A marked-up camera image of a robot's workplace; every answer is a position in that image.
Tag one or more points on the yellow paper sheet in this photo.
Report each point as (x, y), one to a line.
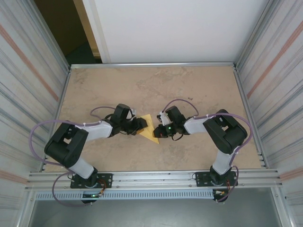
(149, 133)

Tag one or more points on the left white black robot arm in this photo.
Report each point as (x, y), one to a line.
(66, 146)

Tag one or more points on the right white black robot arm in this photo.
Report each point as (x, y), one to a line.
(225, 132)

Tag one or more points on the grey metal sheet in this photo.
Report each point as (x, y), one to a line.
(151, 215)

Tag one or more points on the translucent corrugated side panel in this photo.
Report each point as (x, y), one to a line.
(23, 82)
(279, 82)

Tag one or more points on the wide aluminium mounting rail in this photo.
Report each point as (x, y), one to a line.
(154, 183)

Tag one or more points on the thin aluminium table rail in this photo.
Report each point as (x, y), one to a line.
(151, 65)

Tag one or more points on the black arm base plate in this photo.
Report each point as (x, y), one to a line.
(201, 178)
(106, 180)

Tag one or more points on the aluminium table side rail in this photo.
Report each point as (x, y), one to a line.
(62, 94)
(243, 94)

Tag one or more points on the cream door frame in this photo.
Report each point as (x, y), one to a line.
(86, 23)

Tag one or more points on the aluminium corner post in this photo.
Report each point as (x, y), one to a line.
(255, 35)
(48, 35)

